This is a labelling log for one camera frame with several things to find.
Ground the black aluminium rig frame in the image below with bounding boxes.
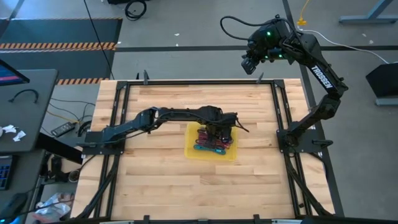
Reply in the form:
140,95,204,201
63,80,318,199
74,78,336,220

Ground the black computer keyboard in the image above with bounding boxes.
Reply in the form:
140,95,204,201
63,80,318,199
0,154,14,191

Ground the black office desk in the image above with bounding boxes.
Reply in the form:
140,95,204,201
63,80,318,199
0,68,59,224

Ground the black floor stand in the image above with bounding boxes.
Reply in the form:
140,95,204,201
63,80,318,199
365,62,398,107

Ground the black coiled floor cable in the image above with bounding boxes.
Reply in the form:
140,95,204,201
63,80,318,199
125,0,147,21

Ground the clear plastic bag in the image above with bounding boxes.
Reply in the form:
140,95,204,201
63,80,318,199
32,192,76,223

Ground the yellow floor cable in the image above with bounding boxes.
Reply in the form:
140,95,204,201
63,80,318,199
296,0,311,26

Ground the black remote control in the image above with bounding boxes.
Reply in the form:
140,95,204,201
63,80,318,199
50,121,76,138

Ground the black mat with orange stripes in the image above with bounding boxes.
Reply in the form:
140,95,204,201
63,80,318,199
0,17,124,85

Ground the crumpled white paper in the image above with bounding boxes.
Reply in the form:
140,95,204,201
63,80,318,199
12,130,27,142
0,124,17,135

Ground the teal blue braided USB cable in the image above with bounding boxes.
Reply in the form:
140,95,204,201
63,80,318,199
193,144,227,156

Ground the yellow translucent plastic bin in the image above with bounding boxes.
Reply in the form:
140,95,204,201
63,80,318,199
183,121,239,162

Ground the pink black braided USB cable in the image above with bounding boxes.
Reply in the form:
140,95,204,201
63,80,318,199
195,129,233,149

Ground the curved black band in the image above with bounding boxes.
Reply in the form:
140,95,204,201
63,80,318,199
8,88,40,104

